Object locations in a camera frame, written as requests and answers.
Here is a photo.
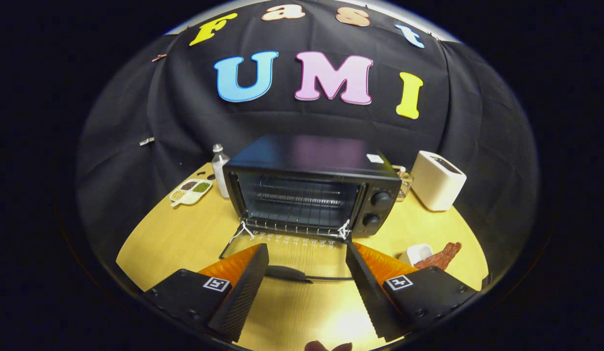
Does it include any white toaster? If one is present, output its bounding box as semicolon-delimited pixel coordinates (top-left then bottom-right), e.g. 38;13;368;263
410;150;467;212

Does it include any red meat slice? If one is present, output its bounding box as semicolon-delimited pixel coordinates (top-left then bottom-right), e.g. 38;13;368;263
414;242;462;271

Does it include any black toaster oven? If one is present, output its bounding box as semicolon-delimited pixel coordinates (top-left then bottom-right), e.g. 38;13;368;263
219;135;403;284

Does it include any small white plate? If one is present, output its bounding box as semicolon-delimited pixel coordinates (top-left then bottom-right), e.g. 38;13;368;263
398;243;434;267

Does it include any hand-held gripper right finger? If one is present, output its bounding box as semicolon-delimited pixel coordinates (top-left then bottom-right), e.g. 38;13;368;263
345;241;478;343

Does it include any clear plastic bottle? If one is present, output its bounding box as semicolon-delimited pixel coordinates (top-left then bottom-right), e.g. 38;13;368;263
212;144;231;199

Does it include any white divided grain dish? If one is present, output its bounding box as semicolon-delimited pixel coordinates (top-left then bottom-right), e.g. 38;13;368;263
169;178;214;207

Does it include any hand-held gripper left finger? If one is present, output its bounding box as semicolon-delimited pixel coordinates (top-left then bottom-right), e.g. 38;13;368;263
141;243;270;343

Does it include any black backdrop cloth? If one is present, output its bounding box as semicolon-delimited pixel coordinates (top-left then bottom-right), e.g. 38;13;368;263
77;0;540;273

